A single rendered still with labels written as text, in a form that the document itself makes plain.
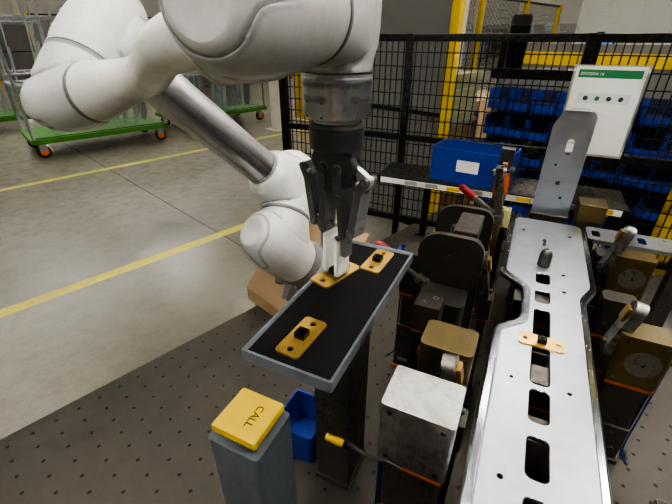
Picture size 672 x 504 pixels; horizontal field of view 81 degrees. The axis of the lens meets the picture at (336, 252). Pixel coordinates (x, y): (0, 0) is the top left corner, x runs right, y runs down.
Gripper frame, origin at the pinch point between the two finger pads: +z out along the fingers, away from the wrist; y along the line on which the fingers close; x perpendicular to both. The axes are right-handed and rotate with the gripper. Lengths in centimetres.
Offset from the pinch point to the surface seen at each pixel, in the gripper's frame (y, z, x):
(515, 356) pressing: 24.7, 23.9, 24.4
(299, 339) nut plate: 4.0, 7.7, -12.2
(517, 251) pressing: 10, 24, 67
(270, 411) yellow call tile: 10.2, 8.0, -22.6
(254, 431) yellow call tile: 10.9, 7.9, -25.5
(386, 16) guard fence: -154, -41, 226
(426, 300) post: 8.7, 14.0, 16.2
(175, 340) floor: -147, 125, 26
